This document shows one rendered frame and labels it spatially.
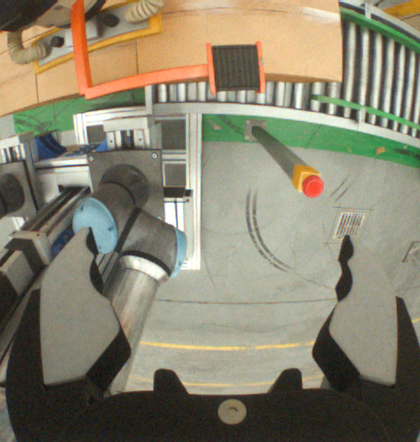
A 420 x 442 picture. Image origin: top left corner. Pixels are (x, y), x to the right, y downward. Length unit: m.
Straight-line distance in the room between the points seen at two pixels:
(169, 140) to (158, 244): 1.05
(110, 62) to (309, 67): 0.86
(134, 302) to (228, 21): 0.72
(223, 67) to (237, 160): 1.37
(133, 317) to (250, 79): 0.44
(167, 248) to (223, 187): 1.31
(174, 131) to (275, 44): 0.93
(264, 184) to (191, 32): 1.35
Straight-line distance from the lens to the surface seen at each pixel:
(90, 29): 0.56
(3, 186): 0.90
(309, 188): 0.69
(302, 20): 0.76
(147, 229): 0.49
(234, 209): 1.85
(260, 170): 1.74
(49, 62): 0.65
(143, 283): 0.46
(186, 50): 0.69
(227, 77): 0.37
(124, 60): 1.17
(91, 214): 0.48
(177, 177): 1.52
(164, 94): 1.10
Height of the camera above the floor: 1.62
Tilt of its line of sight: 58 degrees down
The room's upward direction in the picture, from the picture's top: 177 degrees counter-clockwise
